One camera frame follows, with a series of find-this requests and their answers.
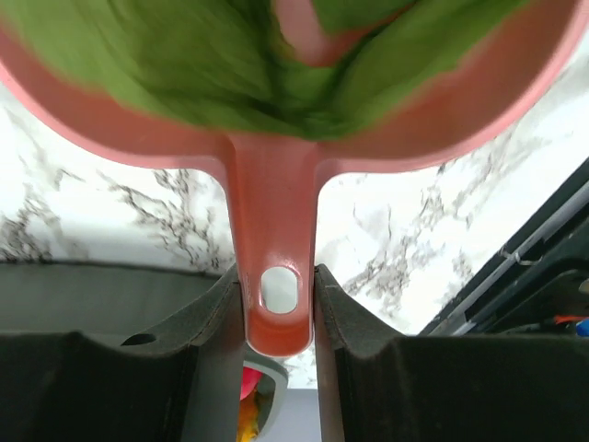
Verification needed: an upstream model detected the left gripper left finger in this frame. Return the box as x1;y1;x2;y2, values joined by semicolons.
0;264;245;442

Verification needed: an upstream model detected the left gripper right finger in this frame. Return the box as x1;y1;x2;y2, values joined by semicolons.
314;265;588;441

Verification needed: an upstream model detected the pink dustpan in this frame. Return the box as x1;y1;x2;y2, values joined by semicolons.
1;1;588;356

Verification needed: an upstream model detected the green paper scrap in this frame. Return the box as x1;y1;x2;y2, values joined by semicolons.
1;1;358;140
309;0;523;139

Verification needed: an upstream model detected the red apple front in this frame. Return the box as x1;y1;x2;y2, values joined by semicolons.
240;366;262;401

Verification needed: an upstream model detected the orange fruit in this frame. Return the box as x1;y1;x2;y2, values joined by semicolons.
236;390;266;442

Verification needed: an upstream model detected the grey fruit tray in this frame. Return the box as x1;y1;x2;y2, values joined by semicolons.
0;260;290;442

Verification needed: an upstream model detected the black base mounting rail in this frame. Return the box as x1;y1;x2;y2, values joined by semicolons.
421;163;588;336

